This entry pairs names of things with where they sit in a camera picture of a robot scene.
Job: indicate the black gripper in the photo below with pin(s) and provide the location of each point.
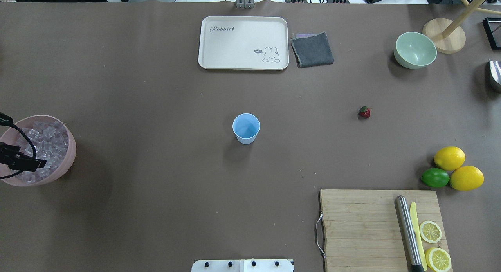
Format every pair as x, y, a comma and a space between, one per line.
8, 150

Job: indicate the pink bowl of ice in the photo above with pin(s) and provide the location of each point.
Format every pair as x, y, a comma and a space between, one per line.
42, 137

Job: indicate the light blue plastic cup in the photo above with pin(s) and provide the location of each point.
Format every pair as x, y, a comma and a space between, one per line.
246, 127

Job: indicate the wooden cup tree stand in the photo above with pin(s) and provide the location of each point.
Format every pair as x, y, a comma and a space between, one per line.
447, 35

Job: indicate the cream rabbit serving tray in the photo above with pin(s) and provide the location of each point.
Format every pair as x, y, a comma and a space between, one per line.
244, 43

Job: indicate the grey folded cloth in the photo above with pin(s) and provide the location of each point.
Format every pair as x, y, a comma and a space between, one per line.
312, 50

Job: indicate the red strawberry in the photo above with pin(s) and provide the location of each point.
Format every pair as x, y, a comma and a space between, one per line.
364, 112

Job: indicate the bamboo cutting board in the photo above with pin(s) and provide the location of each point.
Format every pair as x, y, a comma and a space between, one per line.
362, 232

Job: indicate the yellow plastic knife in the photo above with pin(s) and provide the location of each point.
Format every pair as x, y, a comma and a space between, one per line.
415, 226

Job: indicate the mint green bowl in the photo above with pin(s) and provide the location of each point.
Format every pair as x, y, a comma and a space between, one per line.
414, 50

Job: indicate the green lime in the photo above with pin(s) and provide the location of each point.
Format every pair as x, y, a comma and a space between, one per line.
435, 177

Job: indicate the lemon half slice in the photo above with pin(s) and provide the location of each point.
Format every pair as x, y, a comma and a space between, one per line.
430, 231
438, 260

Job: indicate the yellow lemon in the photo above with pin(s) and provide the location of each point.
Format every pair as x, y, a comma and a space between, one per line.
449, 158
466, 178

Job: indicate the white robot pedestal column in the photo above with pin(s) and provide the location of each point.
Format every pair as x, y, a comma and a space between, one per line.
244, 265

